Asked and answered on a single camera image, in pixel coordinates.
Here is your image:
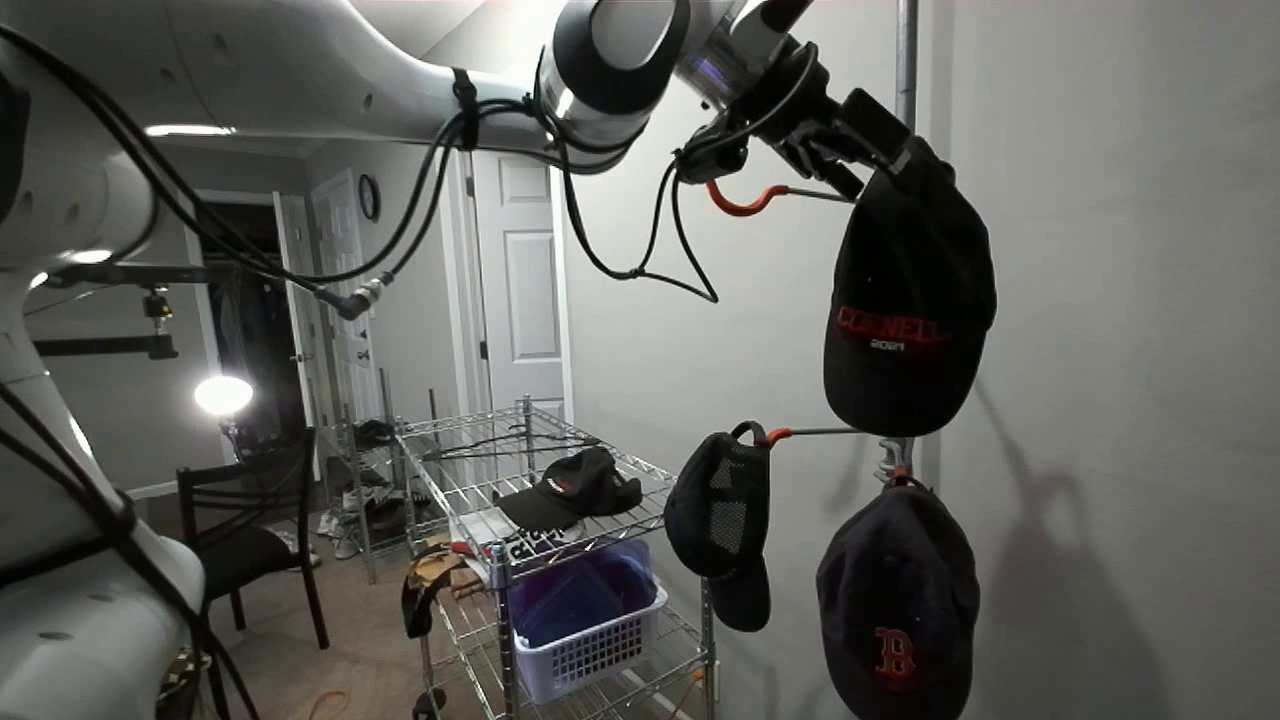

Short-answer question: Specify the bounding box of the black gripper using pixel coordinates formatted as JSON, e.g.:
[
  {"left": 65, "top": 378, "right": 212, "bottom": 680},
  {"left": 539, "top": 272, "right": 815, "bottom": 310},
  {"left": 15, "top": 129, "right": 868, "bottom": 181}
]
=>
[{"left": 755, "top": 41, "right": 928, "bottom": 202}]

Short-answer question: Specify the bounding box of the black cap orange lettering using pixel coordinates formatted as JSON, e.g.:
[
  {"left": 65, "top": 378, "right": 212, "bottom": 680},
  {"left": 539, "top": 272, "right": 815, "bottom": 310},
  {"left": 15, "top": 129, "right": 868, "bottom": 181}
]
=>
[{"left": 820, "top": 137, "right": 999, "bottom": 438}]

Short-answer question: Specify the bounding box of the black mesh-back cap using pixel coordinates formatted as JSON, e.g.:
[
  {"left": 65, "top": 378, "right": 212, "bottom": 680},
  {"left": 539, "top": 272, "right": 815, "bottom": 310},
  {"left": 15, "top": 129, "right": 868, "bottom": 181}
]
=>
[{"left": 660, "top": 421, "right": 776, "bottom": 635}]

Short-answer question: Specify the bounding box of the black cap red B logo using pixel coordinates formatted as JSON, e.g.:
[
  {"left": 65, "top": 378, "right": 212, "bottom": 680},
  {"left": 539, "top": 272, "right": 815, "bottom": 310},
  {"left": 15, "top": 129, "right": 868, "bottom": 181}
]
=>
[{"left": 813, "top": 480, "right": 985, "bottom": 720}]

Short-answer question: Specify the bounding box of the plain black cap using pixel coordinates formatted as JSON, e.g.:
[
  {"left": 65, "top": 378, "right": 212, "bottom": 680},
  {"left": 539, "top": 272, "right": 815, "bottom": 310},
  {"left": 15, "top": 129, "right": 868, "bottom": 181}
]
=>
[{"left": 493, "top": 443, "right": 648, "bottom": 536}]

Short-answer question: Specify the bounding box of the long metal hook orange tip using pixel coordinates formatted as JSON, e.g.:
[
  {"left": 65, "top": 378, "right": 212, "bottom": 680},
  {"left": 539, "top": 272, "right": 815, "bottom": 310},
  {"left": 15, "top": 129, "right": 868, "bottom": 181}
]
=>
[
  {"left": 698, "top": 173, "right": 863, "bottom": 220},
  {"left": 730, "top": 421, "right": 873, "bottom": 451}
]

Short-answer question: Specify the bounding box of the short orange pole hook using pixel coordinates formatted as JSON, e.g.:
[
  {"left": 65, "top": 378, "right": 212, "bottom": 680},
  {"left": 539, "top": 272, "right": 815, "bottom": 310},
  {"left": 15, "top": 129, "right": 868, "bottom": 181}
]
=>
[{"left": 875, "top": 443, "right": 920, "bottom": 493}]

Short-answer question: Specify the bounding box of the white panel door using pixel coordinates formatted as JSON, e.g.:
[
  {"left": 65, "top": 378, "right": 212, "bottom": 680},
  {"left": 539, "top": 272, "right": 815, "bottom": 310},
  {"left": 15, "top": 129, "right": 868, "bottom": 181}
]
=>
[
  {"left": 307, "top": 167, "right": 392, "bottom": 428},
  {"left": 465, "top": 152, "right": 571, "bottom": 414}
]

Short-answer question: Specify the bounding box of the blue plastic laundry basket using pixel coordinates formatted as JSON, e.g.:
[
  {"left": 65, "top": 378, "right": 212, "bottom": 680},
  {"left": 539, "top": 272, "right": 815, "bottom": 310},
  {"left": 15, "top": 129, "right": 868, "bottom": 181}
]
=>
[{"left": 502, "top": 536, "right": 671, "bottom": 706}]

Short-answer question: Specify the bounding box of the brown bag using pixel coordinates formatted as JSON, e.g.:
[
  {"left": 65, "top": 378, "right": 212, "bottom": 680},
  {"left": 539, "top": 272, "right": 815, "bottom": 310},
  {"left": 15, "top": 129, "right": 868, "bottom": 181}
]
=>
[{"left": 395, "top": 541, "right": 485, "bottom": 645}]

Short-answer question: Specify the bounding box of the bright round lamp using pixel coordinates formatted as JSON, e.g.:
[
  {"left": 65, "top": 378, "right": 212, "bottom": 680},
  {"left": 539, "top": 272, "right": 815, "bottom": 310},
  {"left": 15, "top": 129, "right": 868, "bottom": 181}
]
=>
[{"left": 192, "top": 366, "right": 258, "bottom": 425}]

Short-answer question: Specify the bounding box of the black chair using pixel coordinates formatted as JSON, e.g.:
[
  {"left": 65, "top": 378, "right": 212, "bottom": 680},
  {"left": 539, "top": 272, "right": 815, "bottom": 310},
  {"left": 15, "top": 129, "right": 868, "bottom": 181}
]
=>
[{"left": 174, "top": 425, "right": 336, "bottom": 672}]

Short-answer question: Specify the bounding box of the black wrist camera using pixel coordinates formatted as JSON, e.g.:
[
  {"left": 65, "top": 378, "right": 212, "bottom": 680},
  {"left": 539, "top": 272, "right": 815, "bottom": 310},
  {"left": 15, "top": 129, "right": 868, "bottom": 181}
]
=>
[{"left": 671, "top": 116, "right": 750, "bottom": 182}]

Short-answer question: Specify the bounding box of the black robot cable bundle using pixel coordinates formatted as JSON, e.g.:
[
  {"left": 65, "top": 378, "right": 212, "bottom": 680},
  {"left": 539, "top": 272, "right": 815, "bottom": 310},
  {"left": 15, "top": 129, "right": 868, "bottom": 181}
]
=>
[{"left": 0, "top": 23, "right": 722, "bottom": 720}]

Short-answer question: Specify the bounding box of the cluttered low wire rack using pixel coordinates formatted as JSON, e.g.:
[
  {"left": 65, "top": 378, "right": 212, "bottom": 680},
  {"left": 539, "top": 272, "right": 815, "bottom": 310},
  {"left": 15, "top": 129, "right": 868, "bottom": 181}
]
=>
[{"left": 315, "top": 410, "right": 417, "bottom": 550}]

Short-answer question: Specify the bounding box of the chrome wire shelf cart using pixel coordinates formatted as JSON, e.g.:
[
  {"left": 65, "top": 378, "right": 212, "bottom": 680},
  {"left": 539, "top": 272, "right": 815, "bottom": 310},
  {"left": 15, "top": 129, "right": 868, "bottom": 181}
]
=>
[{"left": 392, "top": 393, "right": 722, "bottom": 720}]

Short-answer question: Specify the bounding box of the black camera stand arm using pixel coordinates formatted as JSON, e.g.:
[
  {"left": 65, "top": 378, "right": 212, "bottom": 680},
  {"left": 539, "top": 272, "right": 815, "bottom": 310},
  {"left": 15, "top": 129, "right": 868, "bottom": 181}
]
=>
[{"left": 24, "top": 257, "right": 184, "bottom": 363}]

